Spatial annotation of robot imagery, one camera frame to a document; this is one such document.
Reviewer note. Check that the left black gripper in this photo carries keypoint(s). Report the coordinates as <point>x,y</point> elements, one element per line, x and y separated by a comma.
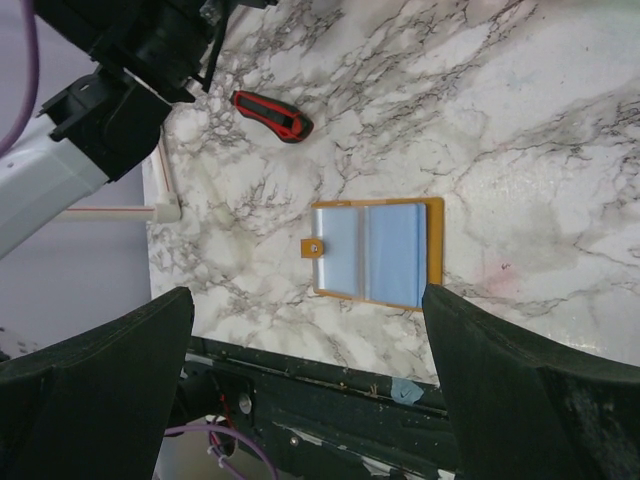
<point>165,43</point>

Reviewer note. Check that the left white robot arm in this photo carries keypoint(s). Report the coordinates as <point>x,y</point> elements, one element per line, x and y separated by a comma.
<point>104,124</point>

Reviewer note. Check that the black mounting rail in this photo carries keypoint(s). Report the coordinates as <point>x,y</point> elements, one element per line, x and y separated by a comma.
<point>315,420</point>

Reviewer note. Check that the red black utility knife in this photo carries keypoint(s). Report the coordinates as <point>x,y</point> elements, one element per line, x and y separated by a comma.
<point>287,122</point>

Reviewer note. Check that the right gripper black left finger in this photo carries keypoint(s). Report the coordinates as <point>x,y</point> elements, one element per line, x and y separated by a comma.
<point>96,405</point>

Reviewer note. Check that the mustard yellow card holder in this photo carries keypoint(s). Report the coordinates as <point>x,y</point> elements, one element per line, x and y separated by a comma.
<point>384,252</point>

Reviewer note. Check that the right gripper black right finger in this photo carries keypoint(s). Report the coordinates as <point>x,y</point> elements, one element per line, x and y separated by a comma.
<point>523,406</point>

